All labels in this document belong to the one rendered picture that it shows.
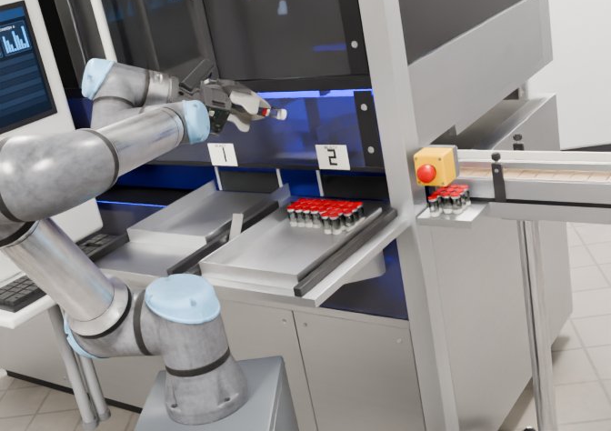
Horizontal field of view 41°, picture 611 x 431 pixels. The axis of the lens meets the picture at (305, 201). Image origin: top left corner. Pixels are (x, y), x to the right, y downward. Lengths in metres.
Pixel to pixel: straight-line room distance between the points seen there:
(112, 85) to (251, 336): 1.05
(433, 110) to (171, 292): 0.82
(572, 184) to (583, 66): 2.81
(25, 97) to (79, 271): 1.04
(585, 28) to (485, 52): 2.38
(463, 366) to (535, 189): 0.57
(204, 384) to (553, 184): 0.86
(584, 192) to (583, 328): 1.34
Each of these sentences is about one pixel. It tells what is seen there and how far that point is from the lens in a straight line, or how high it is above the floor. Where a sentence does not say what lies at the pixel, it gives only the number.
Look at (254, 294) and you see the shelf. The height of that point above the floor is 0.87.
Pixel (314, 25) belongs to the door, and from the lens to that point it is 1.85.
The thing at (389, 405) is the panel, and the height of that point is 0.34.
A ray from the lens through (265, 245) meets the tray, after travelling 1.85.
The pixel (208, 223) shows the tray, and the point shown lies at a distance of 2.06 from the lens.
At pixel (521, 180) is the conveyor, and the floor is 0.93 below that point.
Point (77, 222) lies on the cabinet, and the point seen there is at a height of 0.86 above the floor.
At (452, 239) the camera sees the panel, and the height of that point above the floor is 0.75.
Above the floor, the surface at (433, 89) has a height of 1.13.
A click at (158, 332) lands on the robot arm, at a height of 0.96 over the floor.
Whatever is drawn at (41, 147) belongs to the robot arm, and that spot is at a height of 1.35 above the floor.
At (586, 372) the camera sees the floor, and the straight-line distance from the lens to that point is 2.87.
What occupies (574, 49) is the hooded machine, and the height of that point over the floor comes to 0.62.
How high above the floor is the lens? 1.58
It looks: 20 degrees down
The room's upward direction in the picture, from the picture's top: 11 degrees counter-clockwise
